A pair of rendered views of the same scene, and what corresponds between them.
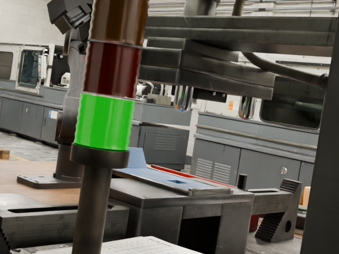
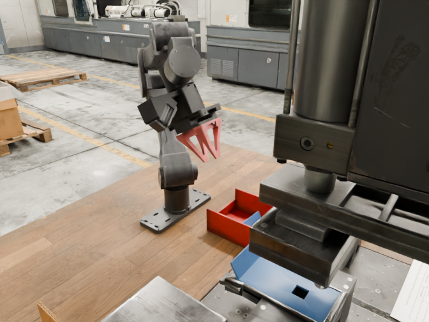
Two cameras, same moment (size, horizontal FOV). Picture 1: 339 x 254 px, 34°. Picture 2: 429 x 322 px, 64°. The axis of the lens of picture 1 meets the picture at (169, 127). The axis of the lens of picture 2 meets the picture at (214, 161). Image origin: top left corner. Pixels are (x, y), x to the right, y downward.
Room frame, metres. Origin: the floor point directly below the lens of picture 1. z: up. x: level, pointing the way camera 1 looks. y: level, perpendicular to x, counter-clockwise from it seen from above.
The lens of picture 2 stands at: (0.32, 0.15, 1.39)
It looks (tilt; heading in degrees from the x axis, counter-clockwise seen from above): 25 degrees down; 355
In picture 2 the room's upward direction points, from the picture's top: straight up
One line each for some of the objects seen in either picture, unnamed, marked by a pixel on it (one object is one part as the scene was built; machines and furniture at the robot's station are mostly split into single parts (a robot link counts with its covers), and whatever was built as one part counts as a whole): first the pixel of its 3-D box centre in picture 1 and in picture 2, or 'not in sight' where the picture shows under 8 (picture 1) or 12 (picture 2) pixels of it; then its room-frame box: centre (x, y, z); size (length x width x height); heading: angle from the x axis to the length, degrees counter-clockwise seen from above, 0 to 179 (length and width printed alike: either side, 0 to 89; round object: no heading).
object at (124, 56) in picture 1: (111, 70); not in sight; (0.38, 0.04, 1.10); 0.04 x 0.04 x 0.03
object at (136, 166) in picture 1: (161, 168); (283, 277); (0.71, 0.00, 1.00); 0.15 x 0.07 x 0.03; 48
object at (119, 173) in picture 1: (148, 189); (281, 310); (0.66, 0.01, 0.98); 0.13 x 0.01 x 0.03; 47
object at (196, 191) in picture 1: (209, 199); (334, 314); (0.65, -0.06, 0.98); 0.07 x 0.01 x 0.03; 137
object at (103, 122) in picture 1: (104, 121); not in sight; (0.38, 0.04, 1.07); 0.04 x 0.04 x 0.03
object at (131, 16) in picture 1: (119, 19); not in sight; (0.38, 0.04, 1.14); 0.04 x 0.04 x 0.03
